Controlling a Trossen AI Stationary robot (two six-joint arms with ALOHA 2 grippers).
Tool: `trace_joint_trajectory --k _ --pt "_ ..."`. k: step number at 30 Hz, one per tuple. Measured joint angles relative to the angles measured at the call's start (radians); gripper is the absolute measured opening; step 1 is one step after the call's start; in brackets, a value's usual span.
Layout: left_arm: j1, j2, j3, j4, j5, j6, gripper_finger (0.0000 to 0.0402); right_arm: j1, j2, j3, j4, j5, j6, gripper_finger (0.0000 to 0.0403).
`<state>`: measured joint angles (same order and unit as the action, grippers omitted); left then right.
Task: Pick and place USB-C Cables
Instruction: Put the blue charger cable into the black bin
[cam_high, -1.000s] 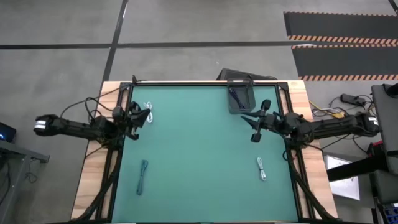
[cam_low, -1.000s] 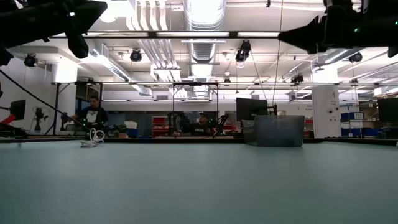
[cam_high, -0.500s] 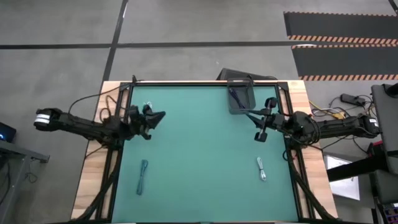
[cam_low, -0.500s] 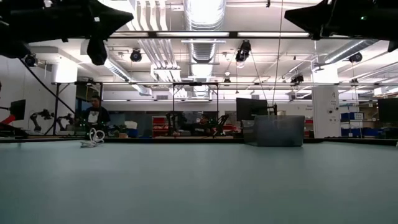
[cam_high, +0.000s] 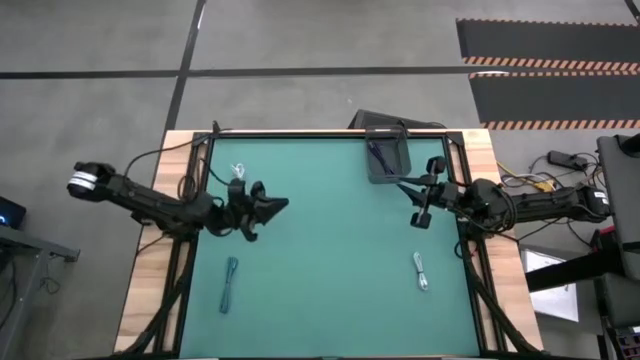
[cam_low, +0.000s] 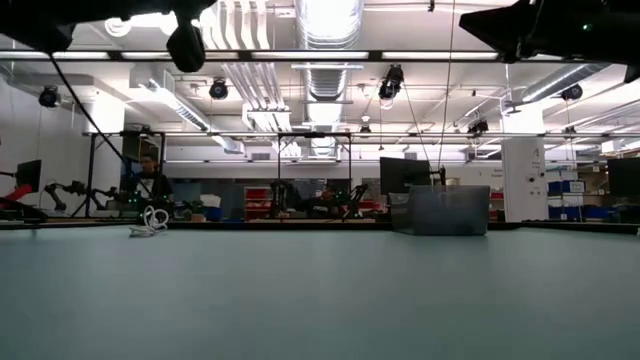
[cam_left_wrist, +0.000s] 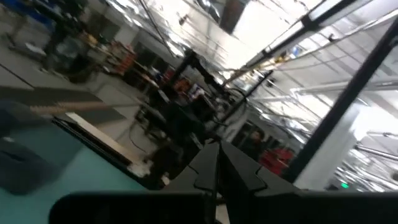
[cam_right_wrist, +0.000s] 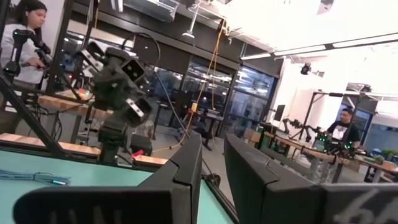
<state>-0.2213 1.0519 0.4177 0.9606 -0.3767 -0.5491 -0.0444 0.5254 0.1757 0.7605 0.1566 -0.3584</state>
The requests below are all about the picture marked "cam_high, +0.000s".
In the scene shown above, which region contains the yellow cable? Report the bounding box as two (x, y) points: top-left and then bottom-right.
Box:
(497, 162), (557, 195)

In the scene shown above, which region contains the black trapezoid panel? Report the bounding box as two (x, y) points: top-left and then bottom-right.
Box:
(348, 109), (446, 130)

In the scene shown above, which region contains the black aluminium table frame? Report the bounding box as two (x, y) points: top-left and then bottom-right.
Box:
(132, 130), (539, 359)

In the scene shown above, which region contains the white paper sheet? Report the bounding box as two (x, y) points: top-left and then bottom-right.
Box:
(519, 249), (580, 324)

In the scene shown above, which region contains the black beam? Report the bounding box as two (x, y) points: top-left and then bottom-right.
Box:
(524, 249), (626, 294)

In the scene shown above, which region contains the black device with blue light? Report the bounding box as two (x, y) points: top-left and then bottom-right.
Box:
(0, 196), (27, 230)

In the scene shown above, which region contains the black power strip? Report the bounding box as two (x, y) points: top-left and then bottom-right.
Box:
(547, 149), (589, 172)

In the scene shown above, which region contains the gray cabinet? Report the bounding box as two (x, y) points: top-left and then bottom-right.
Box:
(597, 133), (640, 281)

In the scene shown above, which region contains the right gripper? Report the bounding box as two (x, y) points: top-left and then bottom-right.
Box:
(394, 155), (459, 231)

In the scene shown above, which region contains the gray metal stand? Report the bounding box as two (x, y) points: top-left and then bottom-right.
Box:
(0, 224), (81, 346)

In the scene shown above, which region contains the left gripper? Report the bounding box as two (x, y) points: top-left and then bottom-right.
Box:
(219, 178), (290, 244)

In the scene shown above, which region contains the gray plastic bin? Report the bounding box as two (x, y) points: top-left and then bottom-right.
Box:
(364, 125), (413, 185)

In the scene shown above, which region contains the black hazard-striped floor mat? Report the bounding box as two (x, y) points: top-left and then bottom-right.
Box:
(468, 71), (640, 130)
(455, 18), (640, 71)

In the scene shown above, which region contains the blue pen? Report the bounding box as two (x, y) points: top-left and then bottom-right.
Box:
(368, 141), (396, 176)

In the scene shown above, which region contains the teal USB-C cable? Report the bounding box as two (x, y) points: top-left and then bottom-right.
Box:
(218, 256), (240, 315)

